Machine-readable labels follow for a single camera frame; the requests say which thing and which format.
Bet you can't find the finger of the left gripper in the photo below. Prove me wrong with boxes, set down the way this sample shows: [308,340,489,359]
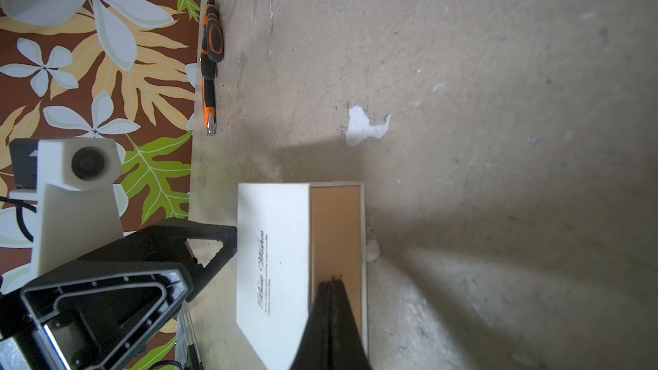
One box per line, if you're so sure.
[81,218,237,301]

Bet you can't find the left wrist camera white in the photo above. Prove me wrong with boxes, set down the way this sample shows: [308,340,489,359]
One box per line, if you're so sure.
[10,138,123,278]

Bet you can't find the orange black pliers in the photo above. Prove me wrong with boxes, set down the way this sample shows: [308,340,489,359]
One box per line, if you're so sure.
[200,0,224,80]

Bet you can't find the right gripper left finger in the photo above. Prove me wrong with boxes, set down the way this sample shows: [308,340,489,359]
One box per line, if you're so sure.
[291,282,332,370]

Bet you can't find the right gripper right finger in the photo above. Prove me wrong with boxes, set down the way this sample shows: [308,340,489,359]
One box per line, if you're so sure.
[328,279,371,369]

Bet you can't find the orange black utility knife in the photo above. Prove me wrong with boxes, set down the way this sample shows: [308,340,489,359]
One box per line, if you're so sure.
[202,77,217,136]

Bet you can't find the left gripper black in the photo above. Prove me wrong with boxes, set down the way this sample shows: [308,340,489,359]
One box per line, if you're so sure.
[1,260,193,369]

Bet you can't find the white drawer jewelry box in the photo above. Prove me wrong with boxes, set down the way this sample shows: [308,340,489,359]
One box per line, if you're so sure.
[236,182,368,369]

